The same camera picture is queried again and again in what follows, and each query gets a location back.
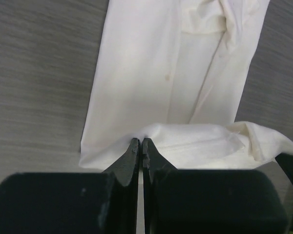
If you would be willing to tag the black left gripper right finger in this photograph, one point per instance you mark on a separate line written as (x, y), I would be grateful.
(178, 201)

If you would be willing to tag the cream white t shirt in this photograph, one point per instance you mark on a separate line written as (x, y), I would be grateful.
(174, 71)

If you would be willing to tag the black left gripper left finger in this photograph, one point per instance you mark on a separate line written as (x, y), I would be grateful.
(73, 203)

